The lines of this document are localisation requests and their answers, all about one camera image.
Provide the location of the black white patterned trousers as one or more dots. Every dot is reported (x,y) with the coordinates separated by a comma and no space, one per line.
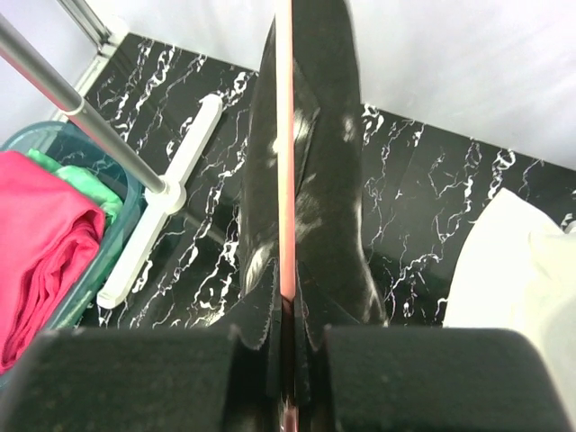
(328,142)

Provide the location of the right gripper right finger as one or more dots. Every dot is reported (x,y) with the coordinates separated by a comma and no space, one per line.
(415,378)

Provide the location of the aluminium frame post left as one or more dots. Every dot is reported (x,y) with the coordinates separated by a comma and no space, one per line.
(92,26)

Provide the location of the green tie-dye trousers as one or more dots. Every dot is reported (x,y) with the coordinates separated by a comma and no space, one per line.
(84,181)

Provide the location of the magenta pink trousers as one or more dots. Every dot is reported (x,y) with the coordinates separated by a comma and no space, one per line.
(50,234)

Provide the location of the pink wire hanger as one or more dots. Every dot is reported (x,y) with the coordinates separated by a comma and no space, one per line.
(283,20)

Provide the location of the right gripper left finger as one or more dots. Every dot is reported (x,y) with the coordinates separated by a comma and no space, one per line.
(164,379)

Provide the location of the white and grey clothes rack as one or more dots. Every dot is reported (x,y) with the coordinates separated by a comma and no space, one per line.
(165,194)

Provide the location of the teal transparent plastic basket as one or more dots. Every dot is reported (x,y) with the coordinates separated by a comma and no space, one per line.
(66,143)

